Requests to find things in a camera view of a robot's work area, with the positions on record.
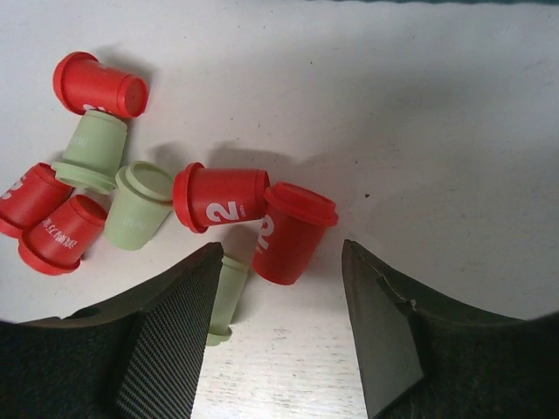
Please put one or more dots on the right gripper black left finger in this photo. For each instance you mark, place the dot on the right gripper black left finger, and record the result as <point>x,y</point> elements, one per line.
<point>136,355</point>

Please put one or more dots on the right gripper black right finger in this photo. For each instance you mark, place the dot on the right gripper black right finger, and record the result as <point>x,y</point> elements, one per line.
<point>422,354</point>

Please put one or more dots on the red capsule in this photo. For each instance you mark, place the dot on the red capsule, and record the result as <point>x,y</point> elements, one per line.
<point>56,245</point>
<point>81,83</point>
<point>33,197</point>
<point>295,222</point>
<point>204,197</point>

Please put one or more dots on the red capsule top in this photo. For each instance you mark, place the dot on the red capsule top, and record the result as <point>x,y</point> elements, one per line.
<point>81,83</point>

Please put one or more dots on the teal plastic storage basket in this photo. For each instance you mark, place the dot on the teal plastic storage basket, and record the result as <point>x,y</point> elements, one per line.
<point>465,2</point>

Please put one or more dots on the green capsule centre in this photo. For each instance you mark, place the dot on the green capsule centre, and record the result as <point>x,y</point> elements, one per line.
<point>232,278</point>

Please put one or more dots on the green capsule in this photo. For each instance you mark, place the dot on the green capsule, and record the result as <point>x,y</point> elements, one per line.
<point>142,202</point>
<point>232,278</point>
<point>93,156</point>

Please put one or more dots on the green capsule upper middle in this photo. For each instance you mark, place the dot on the green capsule upper middle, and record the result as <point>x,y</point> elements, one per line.
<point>142,202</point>

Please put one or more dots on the green capsule upper left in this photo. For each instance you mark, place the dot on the green capsule upper left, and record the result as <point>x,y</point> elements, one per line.
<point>93,156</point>

